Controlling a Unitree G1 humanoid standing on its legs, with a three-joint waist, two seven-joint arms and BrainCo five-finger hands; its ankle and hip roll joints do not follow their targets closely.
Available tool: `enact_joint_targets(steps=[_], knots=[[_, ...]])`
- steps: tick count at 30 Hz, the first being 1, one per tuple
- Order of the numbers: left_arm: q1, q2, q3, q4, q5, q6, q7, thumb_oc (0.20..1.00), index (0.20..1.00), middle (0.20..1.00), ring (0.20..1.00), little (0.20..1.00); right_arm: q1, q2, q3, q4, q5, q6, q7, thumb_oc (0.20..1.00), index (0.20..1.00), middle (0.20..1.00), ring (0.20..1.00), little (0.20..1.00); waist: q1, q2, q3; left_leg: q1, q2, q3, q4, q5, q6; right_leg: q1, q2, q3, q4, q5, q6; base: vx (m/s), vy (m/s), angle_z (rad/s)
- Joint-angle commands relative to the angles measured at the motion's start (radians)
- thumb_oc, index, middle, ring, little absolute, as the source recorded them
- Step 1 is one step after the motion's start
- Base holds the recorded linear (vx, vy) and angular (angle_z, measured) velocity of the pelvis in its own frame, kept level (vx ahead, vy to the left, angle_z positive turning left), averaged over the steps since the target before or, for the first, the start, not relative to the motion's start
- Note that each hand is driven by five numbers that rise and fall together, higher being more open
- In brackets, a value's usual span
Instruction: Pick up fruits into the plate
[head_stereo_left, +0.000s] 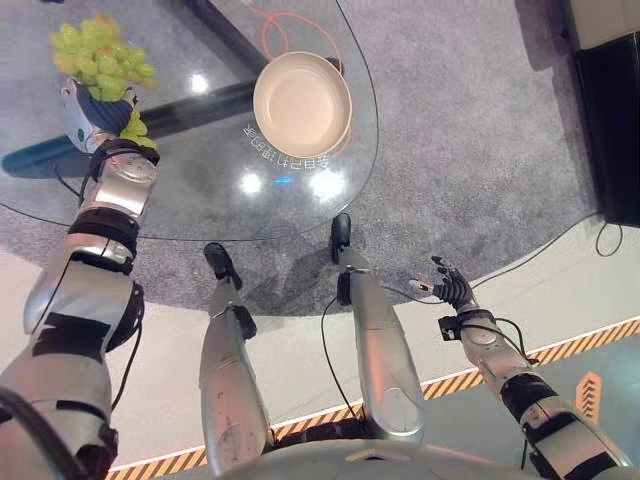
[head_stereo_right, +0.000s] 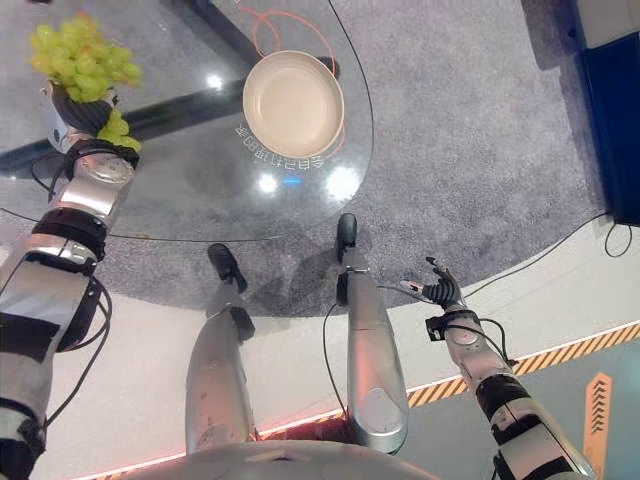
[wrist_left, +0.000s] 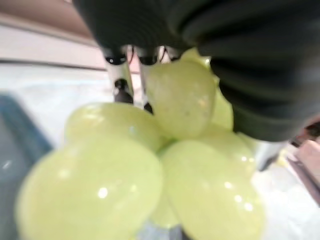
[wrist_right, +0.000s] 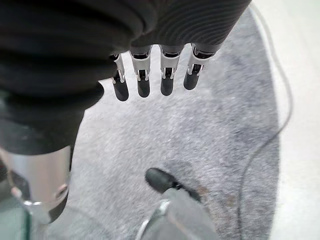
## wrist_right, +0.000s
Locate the dark robot foot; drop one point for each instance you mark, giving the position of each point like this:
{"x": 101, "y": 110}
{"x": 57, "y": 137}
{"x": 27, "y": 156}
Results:
{"x": 160, "y": 178}

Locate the grey fuzzy rug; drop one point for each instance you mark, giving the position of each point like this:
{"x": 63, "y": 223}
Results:
{"x": 155, "y": 135}

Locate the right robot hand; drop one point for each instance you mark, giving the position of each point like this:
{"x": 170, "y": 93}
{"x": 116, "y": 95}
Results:
{"x": 62, "y": 62}

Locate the silver robot leg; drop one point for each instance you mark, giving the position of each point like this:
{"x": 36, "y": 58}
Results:
{"x": 185, "y": 220}

